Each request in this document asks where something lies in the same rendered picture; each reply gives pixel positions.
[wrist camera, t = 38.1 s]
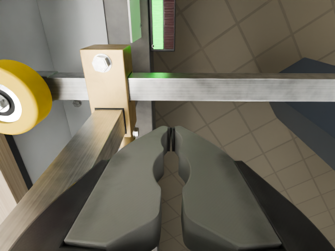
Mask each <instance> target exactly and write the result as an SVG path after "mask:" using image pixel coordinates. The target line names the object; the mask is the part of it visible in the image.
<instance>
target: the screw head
mask: <svg viewBox="0 0 335 251"><path fill-rule="evenodd" d="M92 65H93V67H94V69H95V71H98V72H103V73H104V72H108V71H109V70H110V69H111V67H112V61H111V59H110V57H109V56H108V55H106V54H103V53H100V54H97V55H96V56H95V57H94V59H93V62H92Z"/></svg>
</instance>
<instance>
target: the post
mask: <svg viewBox="0 0 335 251"><path fill-rule="evenodd" d="M125 132H126V131H125V122H124V113H123V109H96V110H95V111H94V112H93V114H92V115H91V116H90V117H89V118H88V120H87V121H86V122H85V123H84V125H83V126H82V127H81V128H80V129H79V130H78V131H77V133H76V134H75V135H74V136H73V137H72V139H71V140H70V141H69V142H68V144H67V145H66V146H65V147H64V148H63V150H62V151H61V152H60V153H59V154H58V156H57V157H56V158H55V159H54V160H53V162H52V163H51V164H50V165H49V166H48V168H47V169H46V170H45V171H44V173H43V174H42V175H41V176H40V177H39V179H38V180H37V181H36V182H35V183H34V185H33V186H32V187H31V188H30V189H29V191H28V192H27V193H26V194H25V195H24V197H23V198H22V199H21V200H20V202H19V203H18V204H17V205H16V206H15V208H14V209H13V210H12V211H11V212H10V214H9V215H8V216H7V217H6V218H5V220H4V221H3V222H2V223H1V225H0V251H8V250H9V249H10V247H11V246H12V244H13V243H14V242H15V241H16V239H17V238H18V237H19V236H20V234H21V233H22V232H23V231H24V230H25V229H26V227H27V226H28V225H29V224H30V223H31V222H32V221H33V220H34V219H35V218H36V217H37V216H38V215H39V214H40V213H41V212H42V211H43V210H44V209H45V208H46V207H47V206H48V205H49V204H50V203H51V202H52V201H53V200H55V199H56V198H57V197H58V196H59V195H60V194H62V193H63V192H64V191H65V190H66V189H68V188H69V187H70V186H71V185H72V184H73V183H75V182H76V181H77V180H78V179H79V178H80V177H82V176H83V175H84V174H85V173H86V172H88V171H89V170H90V169H91V168H92V167H93V166H95V165H96V164H97V163H98V162H99V161H100V160H102V159H105V160H109V159H110V158H111V157H112V156H113V155H114V154H115V153H117V152H118V150H119V148H120V145H121V142H122V140H123V137H124V135H125Z"/></svg>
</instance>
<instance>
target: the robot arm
mask: <svg viewBox="0 0 335 251"><path fill-rule="evenodd" d="M170 138H171V144H172V151H175V153H176V154H177V155H178V157H179V165H178V174H179V176H180V177H181V179H182V180H183V181H184V182H185V185H184V187H183V189H182V205H181V226H182V237H183V242H184V244H185V246H186V247H187V248H188V249H189V250H191V251H335V248H334V247H333V246H332V245H331V243H330V242H329V241H328V240H327V239H326V237H325V236H324V235H323V234H322V233H321V231H320V230H319V229H318V228H317V227H316V226H315V225H314V224H313V223H312V222H311V221H310V220H309V219H308V218H307V217H306V216H305V215H304V214H303V213H302V212H301V211H300V210H299V209H298V208H297V207H296V206H295V205H293V204H292V203H291V202H290V201H289V200H288V199H286V198H285V197H284V196H283V195H282V194H281V193H279V192H278V191H277V190H276V189H275V188H274V187H272V186H271V185H270V184H269V183H268V182H267V181H265V180H264V179H263V178H262V177H261V176H259V175H258V174H257V173H256V172H255V171H254V170H252V169H251V168H250V167H249V166H248V165H247V164H245V163H244V162H243V161H235V160H234V159H232V158H231V157H230V156H229V155H228V154H227V153H226V152H224V151H223V150H222V149H220V148H219V147H218V146H216V145H215V144H213V143H212V142H210V141H208V140H206V139H204V138H202V137H200V136H198V135H197V134H195V133H193V132H191V131H189V130H187V129H185V128H184V127H182V126H175V127H167V126H161V127H159V128H157V129H155V130H153V131H151V132H149V133H147V134H145V135H143V136H141V137H139V138H137V139H136V140H134V141H132V142H130V143H129V144H127V145H126V146H124V147H123V148H122V149H120V150H119V151H118V152H117V153H115V154H114V155H113V156H112V157H111V158H110V159H109V160H105V159H102V160H100V161H99V162H98V163H97V164H96V165H95V166H93V167H92V168H91V169H90V170H89V171H88V172H86V173H85V174H84V175H83V176H82V177H80V178H79V179H78V180H77V181H76V182H75V183H73V184H72V185H71V186H70V187H69V188H68V189H66V190H65V191H64V192H63V193H62V194H60V195H59V196H58V197H57V198H56V199H55V200H53V201H52V202H51V203H50V204H49V205H48V206H47V207H46V208H45V209H44V210H43V211H42V212H41V213H40V214H39V215H38V216H37V217H36V218H35V219H34V220H33V221H32V222H31V223H30V224H29V225H28V226H27V227H26V229H25V230H24V231H23V232H22V233H21V234H20V236H19V237H18V238H17V239H16V241H15V242H14V243H13V244H12V246H11V247H10V249H9V250H8V251H152V250H153V249H155V248H156V247H157V246H158V244H159V242H160V237H161V225H162V192H161V188H160V186H159V184H158V181H159V180H160V179H161V178H162V177H163V175H164V155H165V154H166V153H167V152H168V151H170Z"/></svg>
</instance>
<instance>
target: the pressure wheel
mask: <svg viewBox="0 0 335 251"><path fill-rule="evenodd" d="M51 107H52V95H51V92H50V89H49V87H48V85H47V83H46V82H45V81H44V79H43V78H42V77H41V76H40V75H39V74H38V73H37V72H36V71H35V70H33V69H32V68H30V67H29V66H27V65H25V64H23V63H21V62H18V61H14V60H7V59H3V60H0V133H3V134H11V135H15V134H21V133H25V132H27V131H29V130H31V129H32V128H33V127H35V126H36V125H37V124H38V123H40V122H41V121H42V120H43V119H45V118H46V117H47V116H48V114H49V113H50V110H51Z"/></svg>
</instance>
